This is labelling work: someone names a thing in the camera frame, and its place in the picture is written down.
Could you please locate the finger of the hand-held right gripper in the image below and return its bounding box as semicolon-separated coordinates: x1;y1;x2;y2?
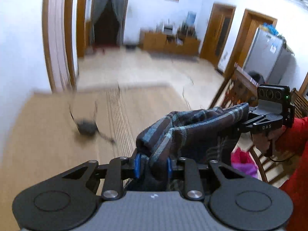
247;105;262;116
237;115;265;133

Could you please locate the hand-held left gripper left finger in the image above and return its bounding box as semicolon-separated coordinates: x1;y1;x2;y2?
62;153;142;201

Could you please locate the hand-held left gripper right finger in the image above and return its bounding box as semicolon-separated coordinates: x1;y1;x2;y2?
166;157;243;201

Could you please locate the dark blue plaid shirt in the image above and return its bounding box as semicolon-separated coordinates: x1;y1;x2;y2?
125;102;249;192

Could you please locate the person's right forearm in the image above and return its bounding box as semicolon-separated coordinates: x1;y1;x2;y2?
274;117;308;160

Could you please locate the person's right hand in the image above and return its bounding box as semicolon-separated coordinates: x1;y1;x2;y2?
251;126;287;156

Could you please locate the wooden chair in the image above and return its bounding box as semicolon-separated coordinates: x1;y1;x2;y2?
290;88;308;118
249;135;289;189
209;63;259;109

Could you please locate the magenta cloth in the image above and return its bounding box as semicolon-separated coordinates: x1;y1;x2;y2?
230;147;258;179

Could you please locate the grey refrigerator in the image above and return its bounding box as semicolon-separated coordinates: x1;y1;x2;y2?
243;24;295;85

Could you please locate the person's red jacket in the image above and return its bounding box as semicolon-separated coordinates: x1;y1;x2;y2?
279;159;308;231

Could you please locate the blue bag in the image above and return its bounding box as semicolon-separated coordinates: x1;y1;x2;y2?
261;23;280;35

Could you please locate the long wooden cabinet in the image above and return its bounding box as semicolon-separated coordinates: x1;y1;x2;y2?
140;29;201;56

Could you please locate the dark grey curtain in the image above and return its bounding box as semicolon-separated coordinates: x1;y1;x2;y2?
90;0;130;47

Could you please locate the black power adapter with cable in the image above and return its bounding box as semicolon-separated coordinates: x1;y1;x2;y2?
69;96;116;146

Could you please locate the wooden doorway frame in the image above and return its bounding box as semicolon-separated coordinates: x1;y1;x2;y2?
76;0;131;58

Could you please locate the wooden door frame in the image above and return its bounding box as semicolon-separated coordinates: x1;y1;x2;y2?
42;0;80;93

